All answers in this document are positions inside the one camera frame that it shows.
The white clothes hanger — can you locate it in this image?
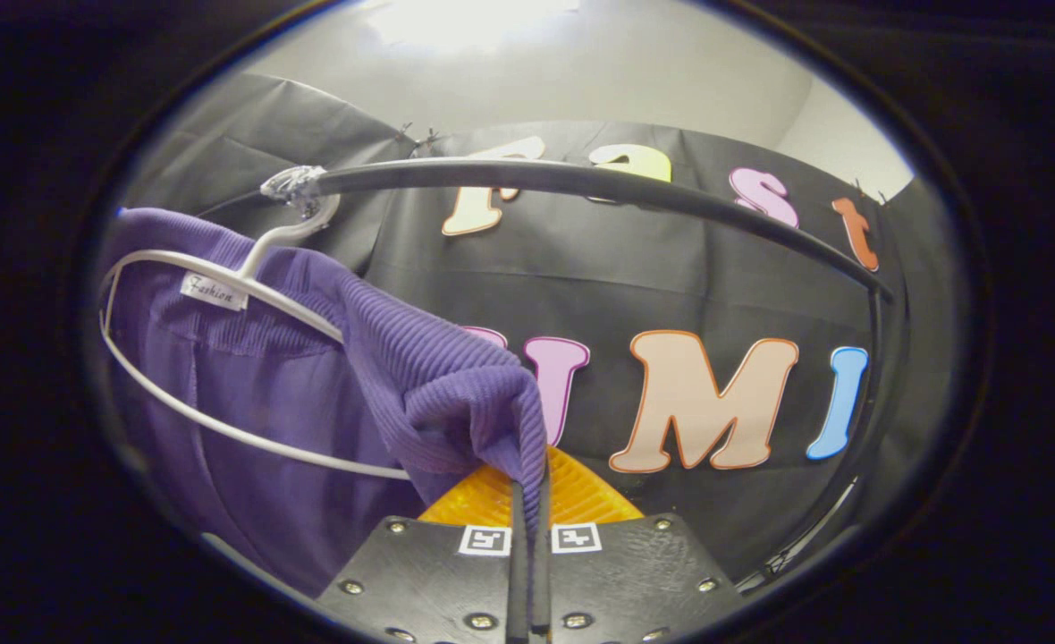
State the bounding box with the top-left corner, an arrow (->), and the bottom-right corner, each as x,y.
98,192 -> 412,481

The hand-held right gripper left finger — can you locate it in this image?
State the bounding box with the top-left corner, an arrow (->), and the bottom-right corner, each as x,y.
317,461 -> 528,644

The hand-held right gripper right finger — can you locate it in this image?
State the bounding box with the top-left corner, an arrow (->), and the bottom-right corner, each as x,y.
532,447 -> 745,644

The purple knit garment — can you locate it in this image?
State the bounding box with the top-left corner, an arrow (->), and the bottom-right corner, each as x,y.
98,208 -> 551,596

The black backdrop cloth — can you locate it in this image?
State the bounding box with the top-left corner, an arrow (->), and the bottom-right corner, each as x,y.
121,72 -> 975,582

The black metal clothes rack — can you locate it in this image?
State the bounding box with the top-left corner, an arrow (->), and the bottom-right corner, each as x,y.
197,157 -> 899,591

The clear tape wrap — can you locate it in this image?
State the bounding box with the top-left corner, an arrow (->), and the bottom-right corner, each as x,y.
260,165 -> 328,217

